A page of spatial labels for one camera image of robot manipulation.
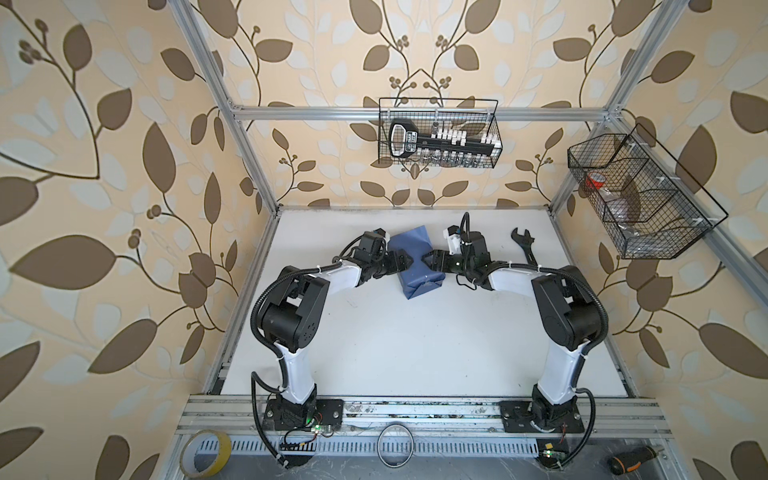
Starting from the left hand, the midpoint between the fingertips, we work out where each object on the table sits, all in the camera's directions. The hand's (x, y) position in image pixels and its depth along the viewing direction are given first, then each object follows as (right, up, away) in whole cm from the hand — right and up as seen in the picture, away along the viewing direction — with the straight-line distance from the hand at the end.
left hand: (407, 260), depth 95 cm
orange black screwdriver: (+50, -43, -28) cm, 72 cm away
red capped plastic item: (+51, +23, -14) cm, 58 cm away
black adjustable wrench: (+44, +6, +14) cm, 47 cm away
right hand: (+8, 0, +2) cm, 8 cm away
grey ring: (0, -44, -23) cm, 50 cm away
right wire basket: (+60, +15, -22) cm, 66 cm away
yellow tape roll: (-51, -42, -28) cm, 71 cm away
